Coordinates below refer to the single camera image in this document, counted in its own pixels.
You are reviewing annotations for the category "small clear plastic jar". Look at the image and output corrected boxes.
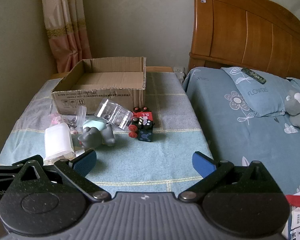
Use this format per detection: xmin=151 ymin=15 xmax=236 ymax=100
xmin=76 ymin=106 xmax=88 ymax=128

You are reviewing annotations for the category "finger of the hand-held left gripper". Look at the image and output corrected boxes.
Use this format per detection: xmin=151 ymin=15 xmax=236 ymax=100
xmin=0 ymin=155 xmax=43 ymax=180

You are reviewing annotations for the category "red flat packet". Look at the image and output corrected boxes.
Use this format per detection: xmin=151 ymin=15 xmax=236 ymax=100
xmin=285 ymin=194 xmax=300 ymax=207

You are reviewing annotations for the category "pink patterned curtain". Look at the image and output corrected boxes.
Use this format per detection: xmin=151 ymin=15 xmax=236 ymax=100
xmin=40 ymin=0 xmax=93 ymax=73

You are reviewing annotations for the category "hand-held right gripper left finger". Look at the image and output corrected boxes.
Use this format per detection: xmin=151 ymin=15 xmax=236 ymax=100
xmin=11 ymin=149 xmax=112 ymax=203

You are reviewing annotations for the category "wooden bed headboard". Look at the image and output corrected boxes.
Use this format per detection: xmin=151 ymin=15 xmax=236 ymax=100
xmin=187 ymin=0 xmax=300 ymax=85

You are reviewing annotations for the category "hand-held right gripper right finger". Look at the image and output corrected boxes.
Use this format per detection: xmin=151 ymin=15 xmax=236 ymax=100
xmin=178 ymin=151 xmax=278 ymax=203

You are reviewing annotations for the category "black toy train block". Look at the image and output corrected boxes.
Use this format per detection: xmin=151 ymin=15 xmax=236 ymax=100
xmin=128 ymin=120 xmax=157 ymax=142

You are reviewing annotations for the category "clear bag with pink beads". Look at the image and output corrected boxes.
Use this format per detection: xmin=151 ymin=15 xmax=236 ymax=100
xmin=49 ymin=112 xmax=78 ymax=135

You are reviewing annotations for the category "blue floral bed sheet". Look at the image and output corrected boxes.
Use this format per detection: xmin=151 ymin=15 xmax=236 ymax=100
xmin=181 ymin=66 xmax=300 ymax=197

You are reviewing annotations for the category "white plastic bottle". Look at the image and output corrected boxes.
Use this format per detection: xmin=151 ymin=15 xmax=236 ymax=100
xmin=44 ymin=122 xmax=75 ymax=164

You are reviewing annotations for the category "brown cardboard box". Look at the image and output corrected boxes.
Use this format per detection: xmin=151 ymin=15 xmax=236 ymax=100
xmin=51 ymin=57 xmax=147 ymax=115

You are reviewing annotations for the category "white power strip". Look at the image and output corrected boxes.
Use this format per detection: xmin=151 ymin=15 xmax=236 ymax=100
xmin=173 ymin=66 xmax=186 ymax=84

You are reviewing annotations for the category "grey hippo toy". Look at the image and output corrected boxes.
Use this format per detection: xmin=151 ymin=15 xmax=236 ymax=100
xmin=77 ymin=124 xmax=116 ymax=148

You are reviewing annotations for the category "dark remote control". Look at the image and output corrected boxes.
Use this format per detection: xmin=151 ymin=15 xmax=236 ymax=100
xmin=241 ymin=68 xmax=267 ymax=84

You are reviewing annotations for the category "blue floral pillow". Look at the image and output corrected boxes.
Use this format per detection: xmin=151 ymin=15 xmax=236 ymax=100
xmin=220 ymin=67 xmax=300 ymax=117

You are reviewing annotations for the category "grey plush toy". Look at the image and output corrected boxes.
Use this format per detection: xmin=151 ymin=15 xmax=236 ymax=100
xmin=284 ymin=90 xmax=300 ymax=130

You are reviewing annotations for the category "red toy train car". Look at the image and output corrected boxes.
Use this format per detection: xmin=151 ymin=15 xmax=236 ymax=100
xmin=132 ymin=107 xmax=154 ymax=125

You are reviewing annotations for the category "light blue oval case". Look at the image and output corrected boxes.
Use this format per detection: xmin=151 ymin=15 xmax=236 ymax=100
xmin=83 ymin=119 xmax=107 ymax=132

